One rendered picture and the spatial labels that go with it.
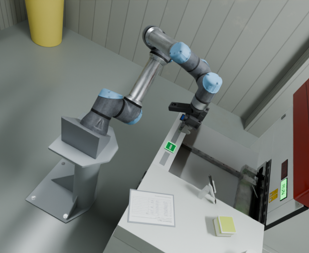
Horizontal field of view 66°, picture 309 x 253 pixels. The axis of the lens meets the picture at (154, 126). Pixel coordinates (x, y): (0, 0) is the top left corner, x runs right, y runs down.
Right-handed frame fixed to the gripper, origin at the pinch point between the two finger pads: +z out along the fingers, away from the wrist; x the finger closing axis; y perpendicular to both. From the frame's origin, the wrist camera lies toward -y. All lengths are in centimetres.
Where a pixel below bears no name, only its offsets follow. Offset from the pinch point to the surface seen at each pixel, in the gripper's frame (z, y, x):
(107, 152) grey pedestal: 28.7, -28.6, -13.7
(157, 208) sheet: 13.9, 7.9, -35.4
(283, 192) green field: 1, 58, -3
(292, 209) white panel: -5, 58, -14
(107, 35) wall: 91, -140, 186
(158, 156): 14.7, -2.6, -9.3
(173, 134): 14.7, -0.9, 9.9
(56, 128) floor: 111, -102, 33
